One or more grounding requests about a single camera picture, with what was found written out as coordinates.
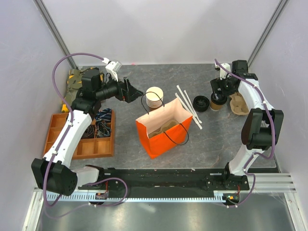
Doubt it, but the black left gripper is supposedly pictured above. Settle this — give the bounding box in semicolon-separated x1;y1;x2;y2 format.
96;71;143;103

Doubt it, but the orange paper bag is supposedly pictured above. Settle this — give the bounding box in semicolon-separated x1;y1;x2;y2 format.
135;98;193;159

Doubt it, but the aluminium cable duct rail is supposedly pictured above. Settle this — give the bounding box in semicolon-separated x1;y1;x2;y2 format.
43;190;239;203

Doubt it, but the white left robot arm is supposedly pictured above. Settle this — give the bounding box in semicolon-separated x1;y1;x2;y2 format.
31;68;143;196

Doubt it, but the white wrapped straw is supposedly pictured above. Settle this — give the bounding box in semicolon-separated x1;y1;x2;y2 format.
184;90;202;123
176;85;202;125
175;93;203;130

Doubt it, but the orange wooden compartment tray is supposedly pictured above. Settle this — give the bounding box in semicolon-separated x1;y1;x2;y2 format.
43;111;116;160

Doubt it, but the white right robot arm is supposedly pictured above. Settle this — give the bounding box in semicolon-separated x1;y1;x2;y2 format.
210;60;284;190

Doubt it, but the black coiled belt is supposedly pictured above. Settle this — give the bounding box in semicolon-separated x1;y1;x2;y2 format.
81;125;96;139

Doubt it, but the black coffee cup lid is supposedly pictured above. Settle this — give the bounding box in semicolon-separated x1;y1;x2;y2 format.
211;93;228;105

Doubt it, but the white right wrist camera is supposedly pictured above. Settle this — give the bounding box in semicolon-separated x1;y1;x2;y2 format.
215;63;231;80

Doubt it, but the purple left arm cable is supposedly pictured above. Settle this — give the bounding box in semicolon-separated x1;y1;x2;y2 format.
42;52;128;219

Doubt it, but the camouflage folded cloth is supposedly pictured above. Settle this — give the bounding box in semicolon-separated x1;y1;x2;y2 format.
61;67;105;113

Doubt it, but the stack of black lids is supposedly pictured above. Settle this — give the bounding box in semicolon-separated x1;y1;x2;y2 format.
192;95;210;112

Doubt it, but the stack of paper cups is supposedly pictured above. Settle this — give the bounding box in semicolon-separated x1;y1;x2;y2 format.
145;87;164;111

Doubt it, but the cardboard cup carrier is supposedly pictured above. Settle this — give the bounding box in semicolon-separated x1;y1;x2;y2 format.
148;120;179;138
230;92;249;116

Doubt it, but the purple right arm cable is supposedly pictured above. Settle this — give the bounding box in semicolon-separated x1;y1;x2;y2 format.
214;58;276;209

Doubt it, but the striped blue necktie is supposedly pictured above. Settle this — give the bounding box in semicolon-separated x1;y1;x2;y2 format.
95;108;112;123

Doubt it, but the brown paper coffee cup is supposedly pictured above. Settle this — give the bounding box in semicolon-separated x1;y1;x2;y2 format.
210;97;227;111

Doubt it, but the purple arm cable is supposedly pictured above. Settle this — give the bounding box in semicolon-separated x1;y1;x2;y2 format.
214;58;276;209
42;52;128;219

